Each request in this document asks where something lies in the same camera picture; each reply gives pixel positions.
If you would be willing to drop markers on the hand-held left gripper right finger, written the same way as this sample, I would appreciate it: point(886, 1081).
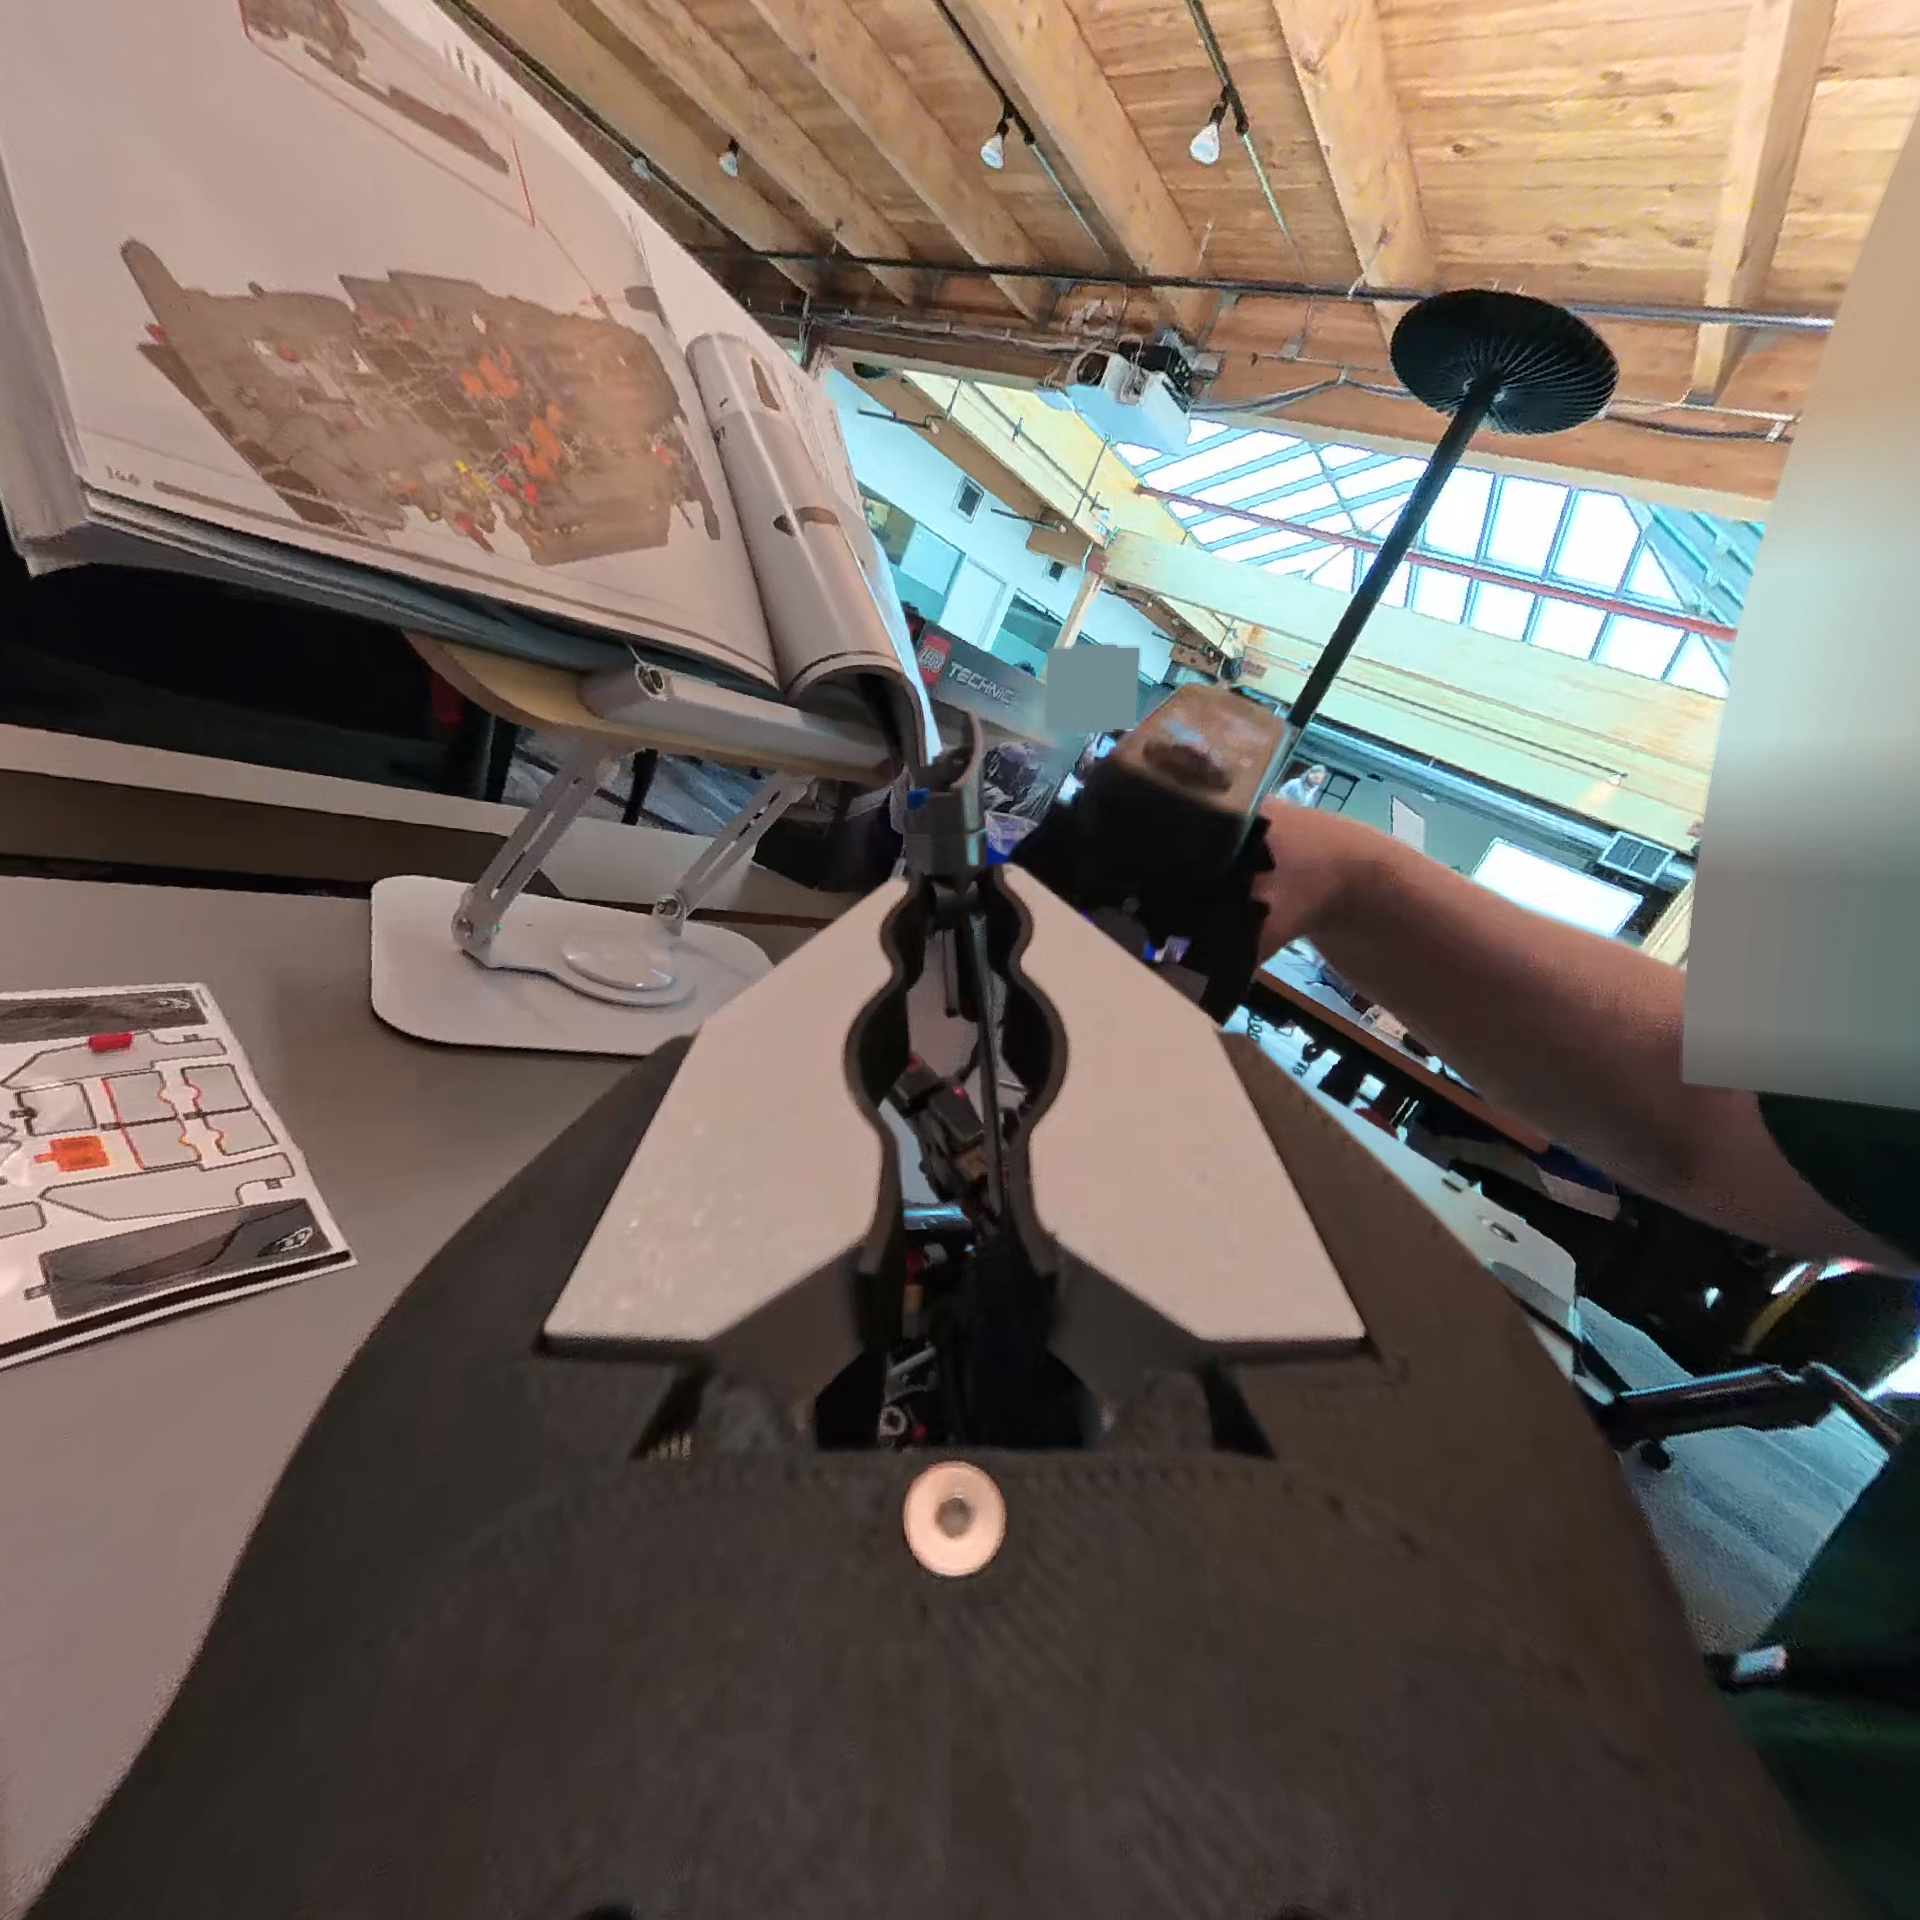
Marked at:
point(1202, 1186)

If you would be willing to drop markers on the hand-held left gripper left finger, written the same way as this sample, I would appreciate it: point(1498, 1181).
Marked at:
point(722, 1186)

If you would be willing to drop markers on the grey lego vehicle model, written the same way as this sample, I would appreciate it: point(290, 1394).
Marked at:
point(960, 1125)

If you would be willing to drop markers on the grey lego wing assembly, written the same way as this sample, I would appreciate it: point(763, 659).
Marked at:
point(941, 825)

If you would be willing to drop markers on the person's right forearm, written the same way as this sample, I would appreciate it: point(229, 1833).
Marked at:
point(1498, 989)

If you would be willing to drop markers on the lego set box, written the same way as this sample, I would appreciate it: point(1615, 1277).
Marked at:
point(972, 682)

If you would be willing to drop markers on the wooden office desk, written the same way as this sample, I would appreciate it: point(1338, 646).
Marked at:
point(1380, 1036)

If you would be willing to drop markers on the white book stand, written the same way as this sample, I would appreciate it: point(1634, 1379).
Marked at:
point(598, 961)

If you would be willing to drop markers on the black pillar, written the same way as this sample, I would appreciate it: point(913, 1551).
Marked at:
point(1395, 568)

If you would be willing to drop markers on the white ceiling projector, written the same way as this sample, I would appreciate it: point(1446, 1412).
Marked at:
point(1125, 374)

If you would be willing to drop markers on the black finned lamp head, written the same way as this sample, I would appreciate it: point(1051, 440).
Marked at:
point(1498, 353)

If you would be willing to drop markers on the white sticker sheet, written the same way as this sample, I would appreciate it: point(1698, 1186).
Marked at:
point(148, 1169)

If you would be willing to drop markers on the black chair armrest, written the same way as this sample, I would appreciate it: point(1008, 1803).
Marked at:
point(1741, 1403)

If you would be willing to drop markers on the person's green shirt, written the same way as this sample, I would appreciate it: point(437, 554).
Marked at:
point(1830, 1726)

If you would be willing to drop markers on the instruction booklet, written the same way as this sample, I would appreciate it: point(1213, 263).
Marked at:
point(377, 298)

